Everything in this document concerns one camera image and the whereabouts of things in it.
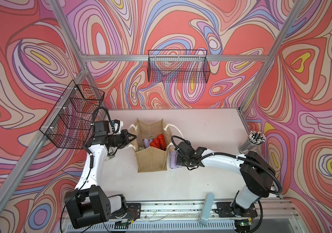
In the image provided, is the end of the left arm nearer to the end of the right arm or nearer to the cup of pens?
the end of the right arm

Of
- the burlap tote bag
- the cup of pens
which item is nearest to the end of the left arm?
the burlap tote bag

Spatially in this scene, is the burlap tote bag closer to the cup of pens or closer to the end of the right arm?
the end of the right arm

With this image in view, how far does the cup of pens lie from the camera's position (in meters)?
0.82

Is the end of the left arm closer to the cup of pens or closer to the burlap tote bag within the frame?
the burlap tote bag
